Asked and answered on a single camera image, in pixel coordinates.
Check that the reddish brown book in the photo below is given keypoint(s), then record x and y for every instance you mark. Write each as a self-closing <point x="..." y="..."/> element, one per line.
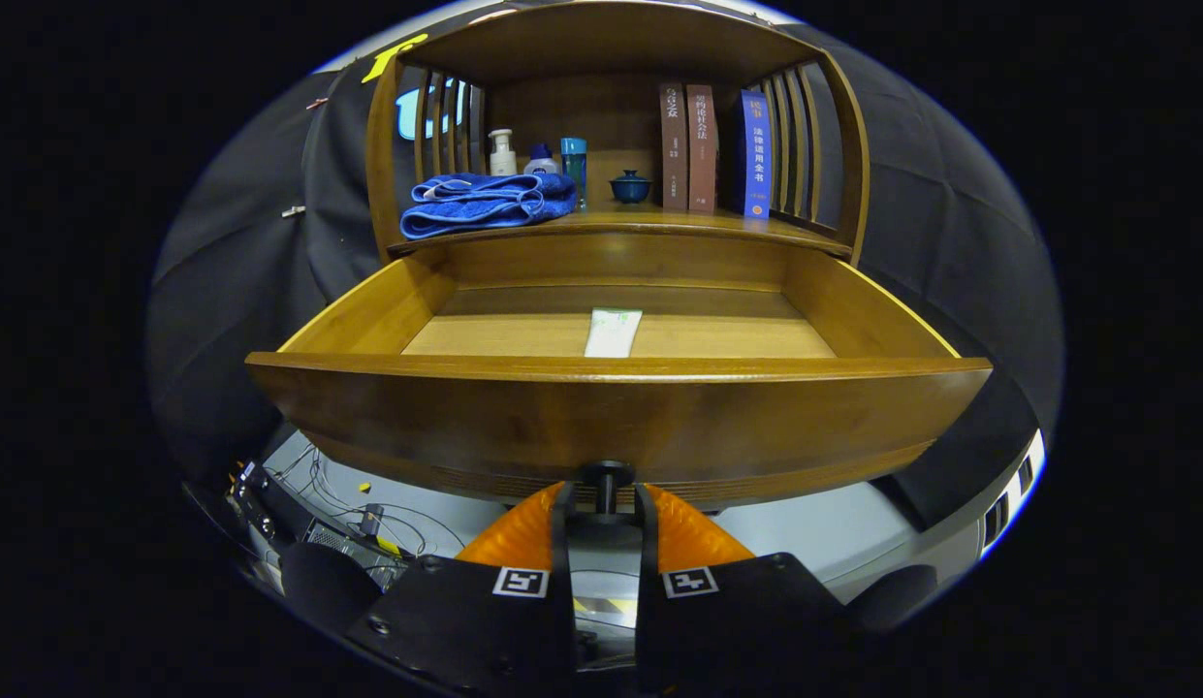
<point x="702" y="145"/>

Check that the blue book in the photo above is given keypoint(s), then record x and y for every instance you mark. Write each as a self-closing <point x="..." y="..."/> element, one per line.
<point x="756" y="155"/>

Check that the clear blue bottle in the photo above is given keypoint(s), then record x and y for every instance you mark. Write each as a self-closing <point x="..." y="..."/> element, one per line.
<point x="574" y="165"/>

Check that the wooden drawer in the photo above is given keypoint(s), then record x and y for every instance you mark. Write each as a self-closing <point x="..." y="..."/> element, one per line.
<point x="611" y="417"/>

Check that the yellow black floor tape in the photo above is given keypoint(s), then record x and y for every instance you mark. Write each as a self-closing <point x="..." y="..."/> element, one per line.
<point x="606" y="607"/>

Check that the blue lidded teacup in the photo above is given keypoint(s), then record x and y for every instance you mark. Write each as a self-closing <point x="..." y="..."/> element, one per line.
<point x="630" y="188"/>

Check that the white slotted panel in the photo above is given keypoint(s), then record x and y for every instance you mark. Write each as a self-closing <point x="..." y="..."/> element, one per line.
<point x="1013" y="494"/>

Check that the white bottle with blue cap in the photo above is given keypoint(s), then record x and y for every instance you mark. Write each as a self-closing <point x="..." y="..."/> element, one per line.
<point x="541" y="165"/>

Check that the blue folded towel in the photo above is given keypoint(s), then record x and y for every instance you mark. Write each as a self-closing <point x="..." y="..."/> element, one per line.
<point x="485" y="204"/>

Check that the white pump bottle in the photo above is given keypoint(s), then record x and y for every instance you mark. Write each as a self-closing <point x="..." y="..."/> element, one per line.
<point x="502" y="157"/>

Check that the dark brown book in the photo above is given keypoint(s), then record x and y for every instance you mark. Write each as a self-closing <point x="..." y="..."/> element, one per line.
<point x="673" y="145"/>

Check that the wooden cabinet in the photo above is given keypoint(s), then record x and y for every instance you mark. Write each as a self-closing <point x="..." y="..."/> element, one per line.
<point x="601" y="39"/>

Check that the white and green tube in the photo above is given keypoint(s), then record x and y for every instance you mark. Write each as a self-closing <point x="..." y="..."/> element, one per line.
<point x="613" y="333"/>

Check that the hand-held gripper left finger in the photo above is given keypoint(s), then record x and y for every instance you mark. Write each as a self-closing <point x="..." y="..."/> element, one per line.
<point x="564" y="562"/>

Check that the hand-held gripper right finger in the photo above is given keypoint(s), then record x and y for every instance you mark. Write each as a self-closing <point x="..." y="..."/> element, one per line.
<point x="648" y="557"/>

